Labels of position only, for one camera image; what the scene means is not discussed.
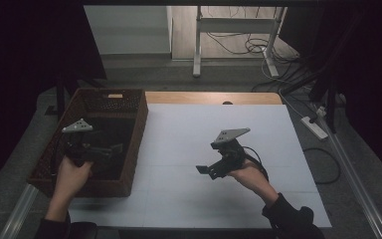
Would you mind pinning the person's left hand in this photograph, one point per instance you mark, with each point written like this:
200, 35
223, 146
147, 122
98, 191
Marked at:
71, 176

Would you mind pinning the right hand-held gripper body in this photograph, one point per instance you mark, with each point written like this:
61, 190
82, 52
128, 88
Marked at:
230, 152

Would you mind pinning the white desk frame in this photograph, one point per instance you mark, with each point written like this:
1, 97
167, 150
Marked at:
199, 43

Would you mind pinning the person's right hand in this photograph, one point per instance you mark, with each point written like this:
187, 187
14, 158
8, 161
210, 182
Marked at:
250, 179

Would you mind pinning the white power strip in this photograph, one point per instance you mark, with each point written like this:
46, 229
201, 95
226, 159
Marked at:
314, 127

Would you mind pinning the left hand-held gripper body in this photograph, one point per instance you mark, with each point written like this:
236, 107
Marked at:
83, 149

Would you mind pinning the black metal stand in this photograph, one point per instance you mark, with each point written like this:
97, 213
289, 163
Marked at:
328, 89
60, 96

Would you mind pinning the white table mat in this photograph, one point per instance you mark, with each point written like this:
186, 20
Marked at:
262, 146

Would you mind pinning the white cabinet panel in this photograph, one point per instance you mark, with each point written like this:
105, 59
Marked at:
129, 30

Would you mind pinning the brown wicker basket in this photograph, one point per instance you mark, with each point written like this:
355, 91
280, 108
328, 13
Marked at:
63, 156

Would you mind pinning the aluminium rail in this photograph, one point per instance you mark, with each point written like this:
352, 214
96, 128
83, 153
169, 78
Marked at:
18, 212
358, 179

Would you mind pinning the black cloth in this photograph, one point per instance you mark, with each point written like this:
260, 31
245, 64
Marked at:
119, 132

